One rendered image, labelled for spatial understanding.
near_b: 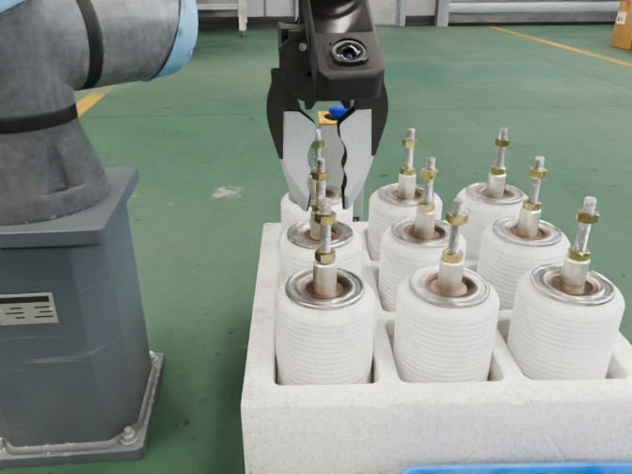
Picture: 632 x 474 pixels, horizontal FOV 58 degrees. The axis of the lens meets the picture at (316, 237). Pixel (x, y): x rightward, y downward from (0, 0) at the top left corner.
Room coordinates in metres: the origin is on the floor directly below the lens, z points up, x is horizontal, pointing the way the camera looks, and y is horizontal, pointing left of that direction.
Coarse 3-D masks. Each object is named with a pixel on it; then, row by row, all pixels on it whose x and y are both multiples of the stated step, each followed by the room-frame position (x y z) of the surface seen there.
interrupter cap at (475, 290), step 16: (416, 272) 0.49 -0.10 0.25; (432, 272) 0.49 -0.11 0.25; (464, 272) 0.49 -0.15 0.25; (416, 288) 0.46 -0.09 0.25; (432, 288) 0.46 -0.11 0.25; (464, 288) 0.46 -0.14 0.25; (480, 288) 0.46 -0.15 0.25; (432, 304) 0.44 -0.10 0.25; (448, 304) 0.43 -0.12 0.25; (464, 304) 0.43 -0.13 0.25; (480, 304) 0.44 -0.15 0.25
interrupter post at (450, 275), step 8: (440, 264) 0.46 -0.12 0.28; (448, 264) 0.46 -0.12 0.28; (456, 264) 0.46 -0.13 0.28; (440, 272) 0.46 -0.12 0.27; (448, 272) 0.46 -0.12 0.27; (456, 272) 0.46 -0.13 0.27; (440, 280) 0.46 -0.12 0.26; (448, 280) 0.46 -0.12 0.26; (456, 280) 0.46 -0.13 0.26; (440, 288) 0.46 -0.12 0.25; (448, 288) 0.46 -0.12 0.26; (456, 288) 0.46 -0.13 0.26
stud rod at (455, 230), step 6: (456, 198) 0.47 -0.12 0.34; (462, 198) 0.47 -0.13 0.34; (456, 204) 0.46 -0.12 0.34; (462, 204) 0.46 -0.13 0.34; (456, 210) 0.46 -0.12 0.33; (462, 210) 0.46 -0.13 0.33; (450, 228) 0.47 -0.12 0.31; (456, 228) 0.46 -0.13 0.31; (450, 234) 0.46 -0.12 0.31; (456, 234) 0.46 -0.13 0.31; (450, 240) 0.46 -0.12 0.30; (456, 240) 0.46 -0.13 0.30; (450, 246) 0.46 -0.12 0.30; (456, 246) 0.46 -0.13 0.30; (450, 252) 0.46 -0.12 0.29; (456, 252) 0.46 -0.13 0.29
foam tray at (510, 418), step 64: (256, 320) 0.52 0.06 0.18; (384, 320) 0.52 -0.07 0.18; (256, 384) 0.41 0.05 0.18; (384, 384) 0.41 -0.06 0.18; (448, 384) 0.41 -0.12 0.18; (512, 384) 0.41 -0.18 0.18; (576, 384) 0.41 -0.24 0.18; (256, 448) 0.38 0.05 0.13; (320, 448) 0.39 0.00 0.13; (384, 448) 0.39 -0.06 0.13; (448, 448) 0.39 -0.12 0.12; (512, 448) 0.39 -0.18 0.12; (576, 448) 0.39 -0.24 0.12
